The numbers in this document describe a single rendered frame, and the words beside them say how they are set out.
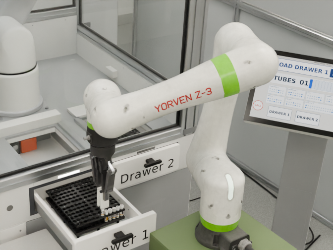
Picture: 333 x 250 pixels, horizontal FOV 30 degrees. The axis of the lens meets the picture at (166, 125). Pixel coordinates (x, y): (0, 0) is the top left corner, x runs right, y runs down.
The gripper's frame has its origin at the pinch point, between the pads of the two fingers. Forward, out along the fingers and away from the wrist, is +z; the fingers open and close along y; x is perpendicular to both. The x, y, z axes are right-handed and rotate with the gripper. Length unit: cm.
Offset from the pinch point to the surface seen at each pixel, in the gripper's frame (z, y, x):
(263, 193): 95, -74, 152
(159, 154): 4.8, -19.7, 35.0
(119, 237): 5.9, 13.6, -2.2
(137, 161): 5.1, -19.6, 25.2
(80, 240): 4.2, 10.7, -13.7
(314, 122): -3, 2, 94
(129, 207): 8.0, -0.8, 10.2
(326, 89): -13, -2, 102
